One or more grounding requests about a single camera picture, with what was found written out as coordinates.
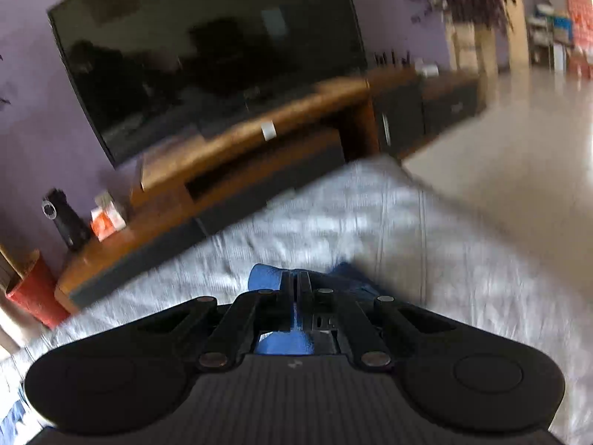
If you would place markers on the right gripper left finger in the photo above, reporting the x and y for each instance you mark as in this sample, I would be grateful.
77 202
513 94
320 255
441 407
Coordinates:
285 303

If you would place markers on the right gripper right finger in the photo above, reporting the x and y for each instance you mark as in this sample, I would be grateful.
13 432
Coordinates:
309 318

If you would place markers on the silver quilted table cover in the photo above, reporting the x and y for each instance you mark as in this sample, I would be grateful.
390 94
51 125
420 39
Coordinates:
425 248

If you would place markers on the blue raglan graphic shirt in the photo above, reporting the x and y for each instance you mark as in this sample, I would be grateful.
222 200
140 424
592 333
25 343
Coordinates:
297 341

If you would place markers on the black cylindrical speaker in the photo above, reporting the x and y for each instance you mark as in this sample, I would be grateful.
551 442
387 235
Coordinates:
72 229

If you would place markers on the wooden TV cabinet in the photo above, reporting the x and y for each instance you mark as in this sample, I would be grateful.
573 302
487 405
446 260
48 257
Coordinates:
190 190

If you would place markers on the black flat screen television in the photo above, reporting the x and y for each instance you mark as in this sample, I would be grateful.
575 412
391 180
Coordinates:
146 70

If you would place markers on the red plant pot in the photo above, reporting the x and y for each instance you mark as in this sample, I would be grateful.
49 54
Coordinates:
32 289

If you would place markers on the orange white tissue box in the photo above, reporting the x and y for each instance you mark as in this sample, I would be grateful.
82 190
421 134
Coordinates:
108 218

